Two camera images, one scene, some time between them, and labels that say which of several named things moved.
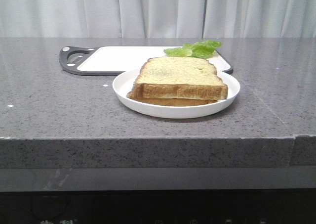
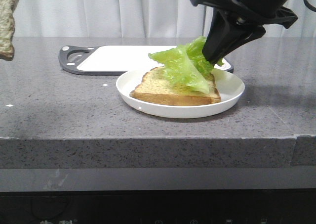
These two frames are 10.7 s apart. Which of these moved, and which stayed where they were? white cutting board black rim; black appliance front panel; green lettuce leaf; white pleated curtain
Moved: green lettuce leaf
Stayed: black appliance front panel; white pleated curtain; white cutting board black rim
